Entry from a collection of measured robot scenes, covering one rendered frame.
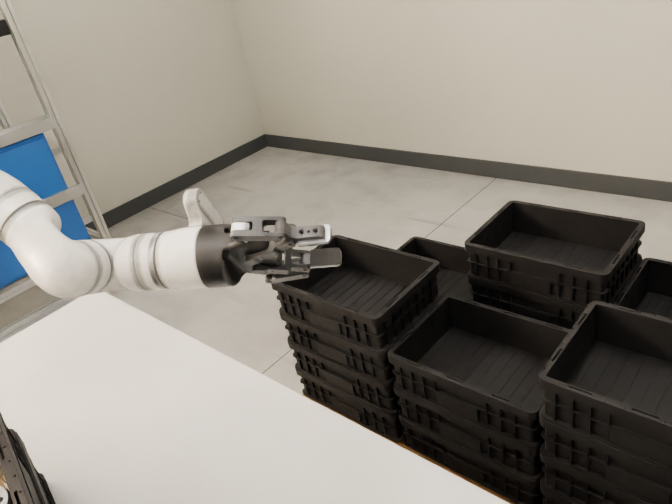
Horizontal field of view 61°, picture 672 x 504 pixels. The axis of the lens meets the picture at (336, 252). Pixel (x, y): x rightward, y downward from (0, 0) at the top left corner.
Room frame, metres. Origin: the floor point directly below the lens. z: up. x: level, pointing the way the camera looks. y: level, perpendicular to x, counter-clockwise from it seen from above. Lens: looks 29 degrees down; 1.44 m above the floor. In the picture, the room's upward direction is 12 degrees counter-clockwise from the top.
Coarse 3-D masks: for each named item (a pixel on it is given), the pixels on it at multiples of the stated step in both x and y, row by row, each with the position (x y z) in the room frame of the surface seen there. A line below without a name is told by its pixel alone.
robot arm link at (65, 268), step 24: (24, 216) 0.66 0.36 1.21; (48, 216) 0.67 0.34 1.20; (24, 240) 0.64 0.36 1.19; (48, 240) 0.63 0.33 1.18; (72, 240) 0.64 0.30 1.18; (24, 264) 0.63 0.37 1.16; (48, 264) 0.61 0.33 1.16; (72, 264) 0.61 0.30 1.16; (96, 264) 0.63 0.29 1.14; (48, 288) 0.60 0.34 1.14; (72, 288) 0.60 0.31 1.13; (96, 288) 0.63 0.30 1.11
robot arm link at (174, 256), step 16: (192, 192) 0.64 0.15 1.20; (192, 208) 0.63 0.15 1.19; (208, 208) 0.66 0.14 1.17; (192, 224) 0.63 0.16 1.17; (208, 224) 0.64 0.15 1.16; (160, 240) 0.61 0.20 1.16; (176, 240) 0.60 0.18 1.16; (192, 240) 0.60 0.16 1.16; (160, 256) 0.59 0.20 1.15; (176, 256) 0.59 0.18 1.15; (192, 256) 0.58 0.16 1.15; (160, 272) 0.59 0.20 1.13; (176, 272) 0.58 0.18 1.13; (192, 272) 0.58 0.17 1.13; (176, 288) 0.59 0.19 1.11; (192, 288) 0.59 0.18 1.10
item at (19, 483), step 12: (0, 420) 0.65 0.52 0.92; (0, 432) 0.61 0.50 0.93; (0, 444) 0.61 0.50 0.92; (0, 456) 0.57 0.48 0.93; (12, 456) 0.57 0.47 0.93; (12, 468) 0.54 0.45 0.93; (12, 480) 0.52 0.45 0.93; (24, 480) 0.54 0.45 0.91; (12, 492) 0.50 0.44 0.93; (24, 492) 0.50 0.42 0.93
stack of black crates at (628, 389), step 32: (608, 320) 1.00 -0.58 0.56; (640, 320) 0.96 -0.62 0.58; (576, 352) 0.95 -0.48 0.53; (608, 352) 0.97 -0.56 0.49; (640, 352) 0.95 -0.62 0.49; (544, 384) 0.83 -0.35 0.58; (576, 384) 0.90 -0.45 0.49; (608, 384) 0.88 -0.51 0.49; (640, 384) 0.86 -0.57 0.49; (544, 416) 0.83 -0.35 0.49; (576, 416) 0.79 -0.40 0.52; (608, 416) 0.74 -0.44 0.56; (640, 416) 0.70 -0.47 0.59; (544, 448) 0.84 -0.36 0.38; (576, 448) 0.79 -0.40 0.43; (608, 448) 0.74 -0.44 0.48; (640, 448) 0.70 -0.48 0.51; (544, 480) 0.85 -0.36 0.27; (576, 480) 0.79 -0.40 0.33; (608, 480) 0.74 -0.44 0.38; (640, 480) 0.69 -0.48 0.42
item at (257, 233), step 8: (240, 216) 0.57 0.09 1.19; (248, 216) 0.57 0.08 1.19; (256, 216) 0.57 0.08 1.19; (264, 216) 0.57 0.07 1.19; (272, 216) 0.57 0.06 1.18; (280, 216) 0.57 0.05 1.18; (256, 224) 0.56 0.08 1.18; (264, 224) 0.57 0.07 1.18; (272, 224) 0.57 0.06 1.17; (232, 232) 0.56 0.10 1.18; (240, 232) 0.56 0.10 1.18; (248, 232) 0.55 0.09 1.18; (256, 232) 0.55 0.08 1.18; (264, 232) 0.55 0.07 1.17; (272, 232) 0.55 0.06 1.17; (280, 232) 0.55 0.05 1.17; (240, 240) 0.56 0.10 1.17; (248, 240) 0.56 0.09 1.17; (256, 240) 0.56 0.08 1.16; (264, 240) 0.56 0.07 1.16; (272, 240) 0.55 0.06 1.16; (280, 240) 0.55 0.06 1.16
